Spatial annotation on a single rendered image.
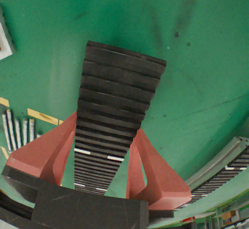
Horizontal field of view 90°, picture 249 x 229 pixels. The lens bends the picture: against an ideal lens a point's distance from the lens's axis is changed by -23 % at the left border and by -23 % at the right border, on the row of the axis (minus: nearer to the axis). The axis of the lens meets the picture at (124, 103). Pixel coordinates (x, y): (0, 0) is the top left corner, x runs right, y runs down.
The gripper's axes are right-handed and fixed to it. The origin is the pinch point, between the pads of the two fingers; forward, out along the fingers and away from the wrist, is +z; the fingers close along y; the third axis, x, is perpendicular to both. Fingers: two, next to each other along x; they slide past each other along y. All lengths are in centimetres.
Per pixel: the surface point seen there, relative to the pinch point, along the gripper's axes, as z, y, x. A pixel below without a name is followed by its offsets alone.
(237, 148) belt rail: 1.2, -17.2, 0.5
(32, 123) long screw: 2.7, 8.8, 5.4
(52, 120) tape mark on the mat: 3.3, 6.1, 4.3
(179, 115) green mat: 3.1, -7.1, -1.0
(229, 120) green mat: 3.1, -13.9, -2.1
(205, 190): -0.4, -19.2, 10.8
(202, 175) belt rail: 2.0, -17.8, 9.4
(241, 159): -0.4, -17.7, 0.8
